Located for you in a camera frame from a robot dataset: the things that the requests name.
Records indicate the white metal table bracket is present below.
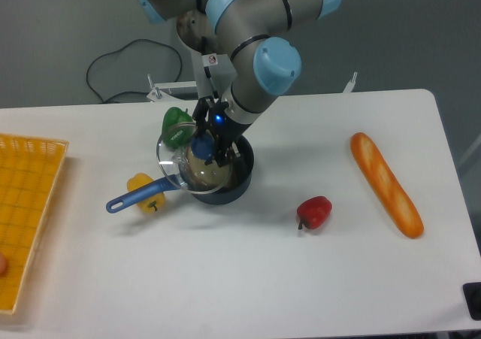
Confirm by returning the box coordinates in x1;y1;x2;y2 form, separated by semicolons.
146;74;198;102

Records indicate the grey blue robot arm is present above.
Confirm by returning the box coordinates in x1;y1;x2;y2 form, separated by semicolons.
139;0;342;166

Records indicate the red bell pepper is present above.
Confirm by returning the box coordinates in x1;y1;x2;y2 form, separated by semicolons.
296;196;333;230

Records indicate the white clamp bracket right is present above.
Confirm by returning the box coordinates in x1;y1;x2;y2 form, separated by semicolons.
342;71;358;93

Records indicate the orange baguette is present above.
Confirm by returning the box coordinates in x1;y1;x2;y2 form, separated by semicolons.
349;132;424;239

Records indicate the glass lid blue knob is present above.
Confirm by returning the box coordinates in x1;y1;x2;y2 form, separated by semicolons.
156;122;233;195

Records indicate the black cable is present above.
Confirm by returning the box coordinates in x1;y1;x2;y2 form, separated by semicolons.
86;38;183;104

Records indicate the dark blue saucepan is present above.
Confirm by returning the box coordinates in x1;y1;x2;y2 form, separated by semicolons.
106;133;254;213

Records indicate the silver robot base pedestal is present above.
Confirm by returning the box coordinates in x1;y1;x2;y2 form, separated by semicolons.
176;10;236;98

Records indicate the yellow woven basket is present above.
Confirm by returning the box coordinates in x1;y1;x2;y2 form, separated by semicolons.
1;133;68;315

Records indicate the green bell pepper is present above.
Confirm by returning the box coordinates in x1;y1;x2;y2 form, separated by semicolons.
162;107;193;150

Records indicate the black device at edge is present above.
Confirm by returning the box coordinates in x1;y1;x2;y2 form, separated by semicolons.
462;282;481;321

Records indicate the yellow bell pepper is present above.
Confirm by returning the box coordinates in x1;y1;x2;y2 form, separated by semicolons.
126;172;167;215

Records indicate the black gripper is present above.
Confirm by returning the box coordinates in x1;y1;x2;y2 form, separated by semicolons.
192;96;250;167

